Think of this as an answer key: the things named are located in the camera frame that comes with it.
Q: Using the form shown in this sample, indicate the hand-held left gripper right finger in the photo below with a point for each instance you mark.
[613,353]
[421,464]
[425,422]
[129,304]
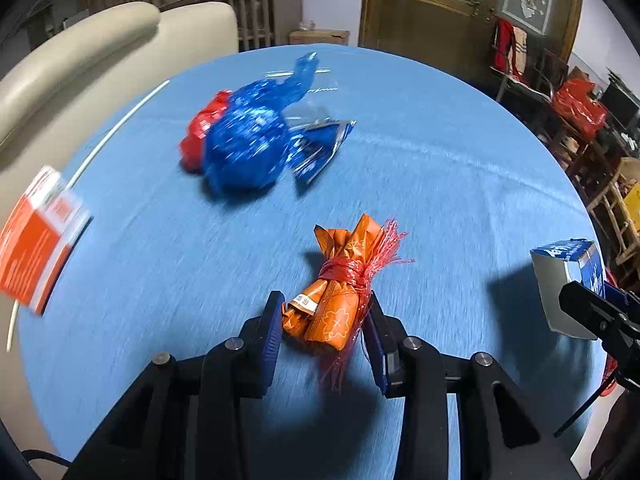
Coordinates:
[380,360]

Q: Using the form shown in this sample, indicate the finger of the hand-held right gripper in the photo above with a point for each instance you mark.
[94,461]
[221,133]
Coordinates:
[622,296]
[595,310]

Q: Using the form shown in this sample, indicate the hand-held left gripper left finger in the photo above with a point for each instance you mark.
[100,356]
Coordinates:
[272,335]

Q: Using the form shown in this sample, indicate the blue toothpaste box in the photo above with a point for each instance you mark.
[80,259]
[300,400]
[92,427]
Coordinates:
[555,285]

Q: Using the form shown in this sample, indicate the orange wrapper bundle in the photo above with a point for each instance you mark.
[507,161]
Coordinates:
[340,310]

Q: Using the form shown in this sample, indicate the blue foil snack packet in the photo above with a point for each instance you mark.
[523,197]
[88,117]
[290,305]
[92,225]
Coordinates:
[320,145]

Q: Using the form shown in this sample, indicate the blue plastic bag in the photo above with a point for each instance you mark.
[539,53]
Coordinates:
[245,140]

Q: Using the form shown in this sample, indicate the red plastic bag ball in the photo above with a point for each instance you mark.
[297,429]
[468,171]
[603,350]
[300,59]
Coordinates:
[200,130]

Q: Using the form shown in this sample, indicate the rattan chair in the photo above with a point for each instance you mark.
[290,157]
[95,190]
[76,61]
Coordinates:
[615,220]

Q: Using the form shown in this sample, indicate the yellow box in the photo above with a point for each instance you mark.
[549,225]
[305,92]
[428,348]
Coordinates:
[632,200]

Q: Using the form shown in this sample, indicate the blue tablecloth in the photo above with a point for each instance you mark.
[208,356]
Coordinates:
[450,185]

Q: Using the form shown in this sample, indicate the large red plastic bag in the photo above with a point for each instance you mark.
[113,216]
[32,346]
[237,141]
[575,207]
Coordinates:
[580,107]

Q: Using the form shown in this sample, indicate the black monitor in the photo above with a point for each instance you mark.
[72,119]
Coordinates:
[622,102]

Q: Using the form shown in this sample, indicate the black metal chair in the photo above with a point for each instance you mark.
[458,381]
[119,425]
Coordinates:
[530,87]

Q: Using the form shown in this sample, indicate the orange box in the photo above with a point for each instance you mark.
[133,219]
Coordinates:
[35,245]

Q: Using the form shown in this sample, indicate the thin white rod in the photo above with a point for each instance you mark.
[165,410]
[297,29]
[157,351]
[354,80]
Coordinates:
[125,117]

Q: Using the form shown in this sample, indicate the beige striped scarf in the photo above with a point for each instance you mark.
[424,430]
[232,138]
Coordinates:
[520,52]

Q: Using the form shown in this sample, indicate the red garment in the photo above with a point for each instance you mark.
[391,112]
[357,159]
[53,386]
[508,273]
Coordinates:
[504,45]

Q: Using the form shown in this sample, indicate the small cardboard box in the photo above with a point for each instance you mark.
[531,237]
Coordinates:
[320,37]

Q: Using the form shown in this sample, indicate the wooden crib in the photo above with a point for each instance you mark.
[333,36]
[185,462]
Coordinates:
[260,15]

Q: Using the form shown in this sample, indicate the brown wooden door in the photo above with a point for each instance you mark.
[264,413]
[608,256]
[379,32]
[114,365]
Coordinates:
[425,25]

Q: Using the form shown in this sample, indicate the beige sofa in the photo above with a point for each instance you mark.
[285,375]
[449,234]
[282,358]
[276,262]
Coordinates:
[100,50]

